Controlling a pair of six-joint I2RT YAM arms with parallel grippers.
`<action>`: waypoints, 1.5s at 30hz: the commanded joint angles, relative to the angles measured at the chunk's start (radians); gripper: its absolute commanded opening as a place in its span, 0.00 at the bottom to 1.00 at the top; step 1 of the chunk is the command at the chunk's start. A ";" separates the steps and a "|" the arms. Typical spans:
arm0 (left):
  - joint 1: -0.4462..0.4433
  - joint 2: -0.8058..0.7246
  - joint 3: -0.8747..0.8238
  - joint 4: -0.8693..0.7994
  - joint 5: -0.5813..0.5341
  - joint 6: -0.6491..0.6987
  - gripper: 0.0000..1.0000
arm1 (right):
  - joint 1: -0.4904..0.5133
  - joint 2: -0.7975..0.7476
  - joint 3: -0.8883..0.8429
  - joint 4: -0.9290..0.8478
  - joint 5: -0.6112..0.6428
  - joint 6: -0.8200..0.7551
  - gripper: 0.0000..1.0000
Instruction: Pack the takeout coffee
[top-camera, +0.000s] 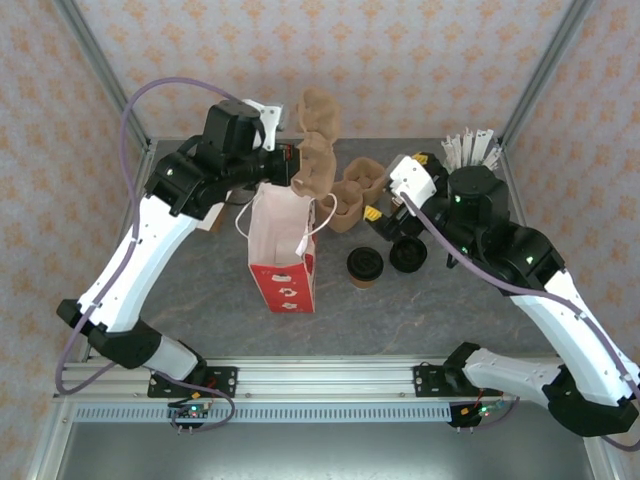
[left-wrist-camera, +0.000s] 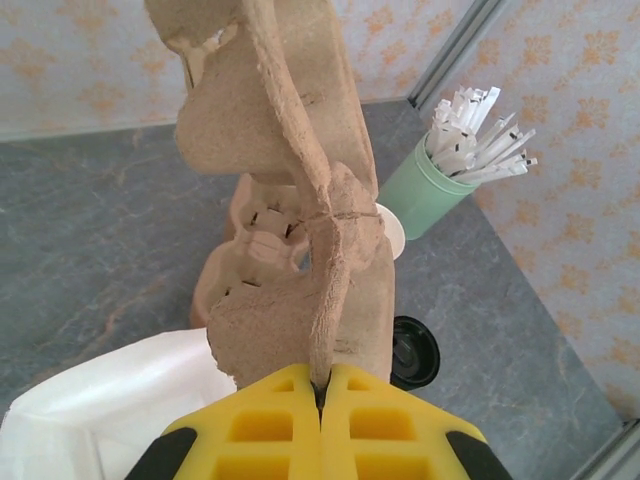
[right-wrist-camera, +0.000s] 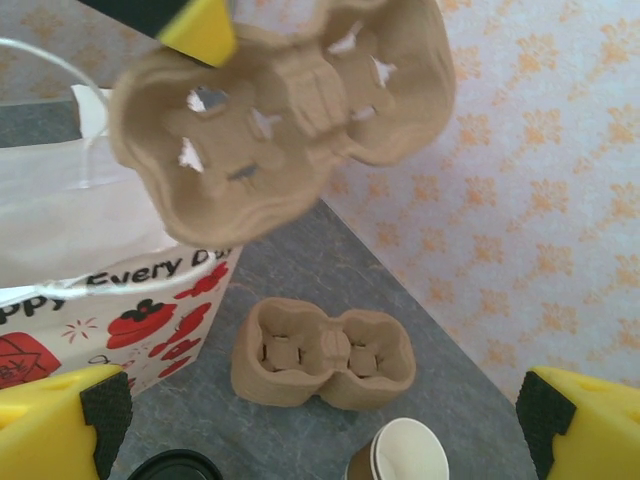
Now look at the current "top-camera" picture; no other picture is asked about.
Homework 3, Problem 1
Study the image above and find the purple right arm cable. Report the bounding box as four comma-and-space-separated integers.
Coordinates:
402, 194, 640, 453

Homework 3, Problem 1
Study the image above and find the black plastic cup lid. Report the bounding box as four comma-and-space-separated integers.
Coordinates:
347, 245, 385, 280

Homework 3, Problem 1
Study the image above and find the white napkin stack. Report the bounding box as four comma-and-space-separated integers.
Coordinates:
192, 204, 220, 231

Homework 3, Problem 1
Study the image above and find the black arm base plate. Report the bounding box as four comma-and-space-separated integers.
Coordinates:
147, 366, 239, 399
413, 364, 502, 399

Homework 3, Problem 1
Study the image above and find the red white paper bag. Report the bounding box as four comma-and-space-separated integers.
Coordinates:
234, 180, 340, 315

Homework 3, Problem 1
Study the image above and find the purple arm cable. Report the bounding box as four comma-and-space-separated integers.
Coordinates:
55, 76, 251, 432
402, 194, 640, 453

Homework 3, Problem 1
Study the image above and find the small circuit board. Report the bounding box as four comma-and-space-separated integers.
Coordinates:
167, 403, 211, 432
451, 402, 506, 432

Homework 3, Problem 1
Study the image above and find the aluminium frame post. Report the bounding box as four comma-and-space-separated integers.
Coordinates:
499, 0, 594, 146
52, 0, 151, 151

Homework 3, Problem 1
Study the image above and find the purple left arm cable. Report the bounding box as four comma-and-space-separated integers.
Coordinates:
55, 76, 251, 432

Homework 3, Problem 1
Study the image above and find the grey slotted cable duct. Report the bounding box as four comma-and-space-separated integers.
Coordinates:
74, 404, 451, 424

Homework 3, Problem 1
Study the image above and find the stack of pulp cup carriers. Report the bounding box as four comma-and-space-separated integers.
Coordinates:
319, 156, 389, 235

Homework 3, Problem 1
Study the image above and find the brown pulp cup carrier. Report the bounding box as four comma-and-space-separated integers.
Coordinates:
292, 88, 342, 199

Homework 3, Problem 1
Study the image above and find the wide aluminium base rail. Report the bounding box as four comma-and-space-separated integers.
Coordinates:
52, 357, 600, 401

